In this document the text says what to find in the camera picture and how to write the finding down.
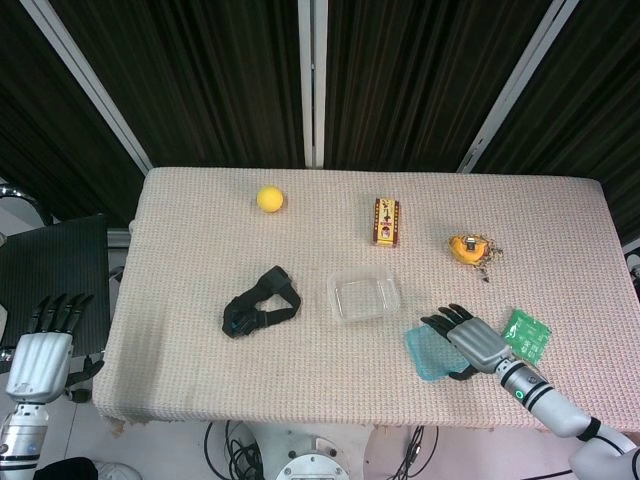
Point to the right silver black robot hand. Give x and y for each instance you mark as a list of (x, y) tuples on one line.
[(480, 345)]

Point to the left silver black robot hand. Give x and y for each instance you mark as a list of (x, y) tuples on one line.
[(40, 365)]

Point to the blue transparent lid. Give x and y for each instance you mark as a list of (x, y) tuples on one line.
[(425, 352)]

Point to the clear plastic container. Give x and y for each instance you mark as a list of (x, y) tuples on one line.
[(362, 295)]

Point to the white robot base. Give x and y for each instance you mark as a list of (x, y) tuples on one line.
[(310, 465)]

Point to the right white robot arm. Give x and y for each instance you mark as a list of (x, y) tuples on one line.
[(555, 410)]

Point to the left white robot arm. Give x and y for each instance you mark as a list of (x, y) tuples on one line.
[(22, 435)]

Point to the green circuit board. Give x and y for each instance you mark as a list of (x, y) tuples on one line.
[(527, 335)]

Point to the orange tape measure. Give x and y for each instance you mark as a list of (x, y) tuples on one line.
[(462, 252)]

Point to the black mesh chair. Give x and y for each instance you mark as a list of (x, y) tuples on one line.
[(55, 260)]

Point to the black bag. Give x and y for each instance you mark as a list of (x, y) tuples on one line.
[(65, 470)]

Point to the red and yellow small box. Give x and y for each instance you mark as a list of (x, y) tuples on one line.
[(387, 222)]

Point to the pink waffle-weave tablecloth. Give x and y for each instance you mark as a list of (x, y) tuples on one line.
[(310, 370)]

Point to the chrome curved tube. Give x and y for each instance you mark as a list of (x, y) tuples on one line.
[(10, 190)]

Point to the dark brown ribbed curtain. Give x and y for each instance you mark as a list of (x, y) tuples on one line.
[(200, 75), (40, 130), (425, 75), (590, 110)]

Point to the yellow foam ball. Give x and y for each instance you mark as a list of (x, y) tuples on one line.
[(270, 199)]

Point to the white aluminium frame post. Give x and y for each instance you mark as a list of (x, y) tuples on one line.
[(515, 85), (90, 85), (312, 85)]

